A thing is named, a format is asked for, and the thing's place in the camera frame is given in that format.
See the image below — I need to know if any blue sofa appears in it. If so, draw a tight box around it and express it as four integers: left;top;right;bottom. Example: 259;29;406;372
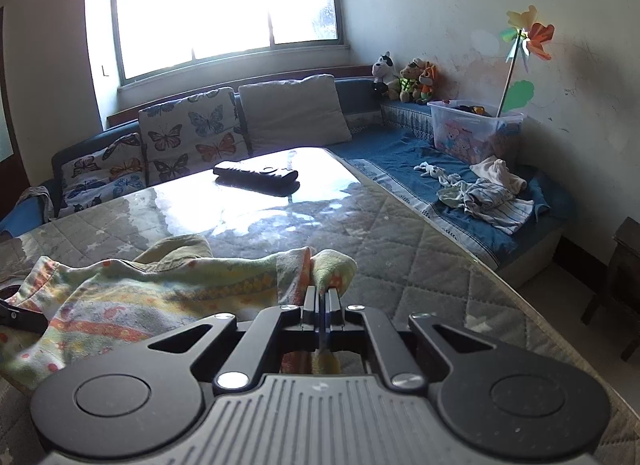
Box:
0;65;576;288

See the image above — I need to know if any plain white cushion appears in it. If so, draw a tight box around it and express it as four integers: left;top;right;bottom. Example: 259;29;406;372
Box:
238;74;353;156

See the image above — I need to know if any dark wooden stool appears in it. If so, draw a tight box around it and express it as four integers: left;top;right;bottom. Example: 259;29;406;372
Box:
580;216;640;363

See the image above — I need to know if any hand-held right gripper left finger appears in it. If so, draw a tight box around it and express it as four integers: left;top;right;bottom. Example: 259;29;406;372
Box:
147;286;323;391

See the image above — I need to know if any small white plush toy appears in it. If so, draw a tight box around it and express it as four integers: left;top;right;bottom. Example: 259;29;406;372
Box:
414;161;463;186

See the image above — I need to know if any clear plastic storage box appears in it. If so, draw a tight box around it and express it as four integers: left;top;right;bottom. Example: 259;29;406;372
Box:
427;99;526;166

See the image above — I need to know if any dark wooden door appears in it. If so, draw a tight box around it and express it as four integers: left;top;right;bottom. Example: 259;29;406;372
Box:
0;6;31;186

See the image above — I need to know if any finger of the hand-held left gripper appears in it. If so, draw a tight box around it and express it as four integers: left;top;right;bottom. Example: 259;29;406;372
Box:
0;299;49;337

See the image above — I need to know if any square butterfly print cushion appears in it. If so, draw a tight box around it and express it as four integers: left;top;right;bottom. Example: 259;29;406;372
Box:
138;87;251;186

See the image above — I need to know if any grey green cloth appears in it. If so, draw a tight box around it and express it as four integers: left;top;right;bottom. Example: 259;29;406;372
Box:
437;180;476;210

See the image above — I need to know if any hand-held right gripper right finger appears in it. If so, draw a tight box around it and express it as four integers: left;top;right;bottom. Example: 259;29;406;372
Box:
322;290;493;390

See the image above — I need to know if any striped garment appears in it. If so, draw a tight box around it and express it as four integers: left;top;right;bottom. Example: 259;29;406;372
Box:
462;180;535;236

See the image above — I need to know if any blue cloth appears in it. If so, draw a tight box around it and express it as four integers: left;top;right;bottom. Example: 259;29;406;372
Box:
0;190;56;236

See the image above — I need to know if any orange plush toy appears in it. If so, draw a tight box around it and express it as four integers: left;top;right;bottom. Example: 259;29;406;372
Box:
415;61;441;104

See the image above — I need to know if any grey patterned cloth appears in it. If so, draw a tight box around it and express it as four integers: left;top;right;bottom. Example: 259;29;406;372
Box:
17;186;55;220

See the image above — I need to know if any black remote control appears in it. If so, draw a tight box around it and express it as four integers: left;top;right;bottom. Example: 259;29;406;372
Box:
213;161;301;196

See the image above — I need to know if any colourful paper pinwheel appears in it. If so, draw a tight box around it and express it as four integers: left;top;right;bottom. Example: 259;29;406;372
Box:
495;5;556;118

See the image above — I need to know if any floral patterned shirt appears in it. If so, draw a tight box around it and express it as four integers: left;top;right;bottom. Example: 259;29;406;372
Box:
0;234;358;391

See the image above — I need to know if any long butterfly print cushion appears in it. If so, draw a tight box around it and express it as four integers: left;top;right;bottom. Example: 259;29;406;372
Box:
62;132;148;216

